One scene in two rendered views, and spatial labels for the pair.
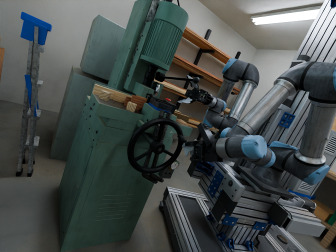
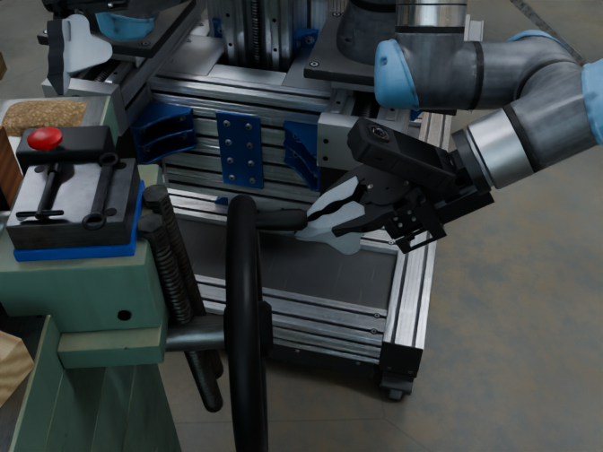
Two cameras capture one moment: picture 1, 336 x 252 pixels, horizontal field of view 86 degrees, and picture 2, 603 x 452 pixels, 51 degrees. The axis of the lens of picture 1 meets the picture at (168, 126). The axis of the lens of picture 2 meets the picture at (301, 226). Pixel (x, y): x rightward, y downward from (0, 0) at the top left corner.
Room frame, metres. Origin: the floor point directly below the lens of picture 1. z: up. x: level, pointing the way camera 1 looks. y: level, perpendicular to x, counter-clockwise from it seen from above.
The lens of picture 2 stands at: (0.54, 0.32, 1.35)
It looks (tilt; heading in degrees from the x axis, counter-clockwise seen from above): 44 degrees down; 303
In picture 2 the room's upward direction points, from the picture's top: straight up
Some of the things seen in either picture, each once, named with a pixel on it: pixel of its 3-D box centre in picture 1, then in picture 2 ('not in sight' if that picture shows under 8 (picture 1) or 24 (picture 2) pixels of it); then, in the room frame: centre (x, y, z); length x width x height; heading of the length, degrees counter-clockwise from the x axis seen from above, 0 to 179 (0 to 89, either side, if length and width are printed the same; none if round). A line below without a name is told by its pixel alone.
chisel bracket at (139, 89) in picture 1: (142, 92); not in sight; (1.09, 0.22, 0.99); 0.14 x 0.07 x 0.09; 37
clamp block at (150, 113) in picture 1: (157, 117); (91, 246); (0.94, 0.07, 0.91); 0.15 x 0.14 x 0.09; 127
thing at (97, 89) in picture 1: (143, 104); not in sight; (1.11, 0.20, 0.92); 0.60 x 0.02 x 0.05; 127
